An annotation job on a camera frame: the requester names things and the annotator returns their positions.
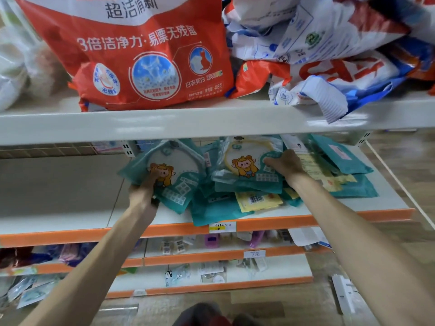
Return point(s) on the person's right hand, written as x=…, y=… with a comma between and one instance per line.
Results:
x=289, y=166

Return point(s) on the person's left hand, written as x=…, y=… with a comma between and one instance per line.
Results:
x=142, y=198

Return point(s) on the person's right fingers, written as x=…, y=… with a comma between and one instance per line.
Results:
x=273, y=161

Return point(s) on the person's left thumb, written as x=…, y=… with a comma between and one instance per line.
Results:
x=154, y=178

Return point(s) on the person's left forearm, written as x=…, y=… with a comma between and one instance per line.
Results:
x=91, y=268

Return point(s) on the person's right forearm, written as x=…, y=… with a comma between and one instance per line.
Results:
x=356, y=241

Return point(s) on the white and yellow paper packet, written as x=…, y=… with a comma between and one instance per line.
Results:
x=314, y=166

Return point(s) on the yellow barcode packet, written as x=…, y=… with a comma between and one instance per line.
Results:
x=258, y=200

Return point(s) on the white barcode packets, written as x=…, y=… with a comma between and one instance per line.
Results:
x=172, y=245

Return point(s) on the pile of teal packets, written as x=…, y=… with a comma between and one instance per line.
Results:
x=343, y=159

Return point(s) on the white shelf board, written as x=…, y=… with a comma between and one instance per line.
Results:
x=204, y=125

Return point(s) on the yellow price label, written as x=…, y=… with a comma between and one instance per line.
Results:
x=222, y=227

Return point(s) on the purple small item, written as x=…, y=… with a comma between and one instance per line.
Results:
x=211, y=241

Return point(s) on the small orange detergent bag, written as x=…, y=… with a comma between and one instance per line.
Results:
x=256, y=76

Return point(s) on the white shelf with orange edge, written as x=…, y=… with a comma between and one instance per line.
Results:
x=68, y=200

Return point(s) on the white price label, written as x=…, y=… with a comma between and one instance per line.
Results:
x=254, y=253

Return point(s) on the panda print packet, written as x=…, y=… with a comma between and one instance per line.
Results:
x=176, y=275

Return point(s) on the narrow shelf with orange edge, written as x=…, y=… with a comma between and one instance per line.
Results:
x=217, y=256

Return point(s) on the low shelf with orange edge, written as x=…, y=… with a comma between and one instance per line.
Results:
x=278, y=271

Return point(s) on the clear packet with white card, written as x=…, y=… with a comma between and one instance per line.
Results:
x=212, y=272

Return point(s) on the white detergent bag red print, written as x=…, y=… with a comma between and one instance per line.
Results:
x=353, y=74

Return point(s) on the large red detergent bag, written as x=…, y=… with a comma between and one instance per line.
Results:
x=136, y=47

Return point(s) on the white and blue detergent bag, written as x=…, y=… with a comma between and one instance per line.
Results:
x=306, y=23

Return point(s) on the person's dark clothing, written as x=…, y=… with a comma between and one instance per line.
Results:
x=210, y=315

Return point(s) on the white card on floor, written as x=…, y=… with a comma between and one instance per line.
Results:
x=343, y=294

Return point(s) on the dark red packets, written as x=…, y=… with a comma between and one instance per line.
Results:
x=15, y=257

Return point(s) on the clear packets on low shelf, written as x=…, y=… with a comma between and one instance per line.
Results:
x=32, y=291

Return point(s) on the clear plastic bag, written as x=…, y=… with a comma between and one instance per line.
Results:
x=20, y=57

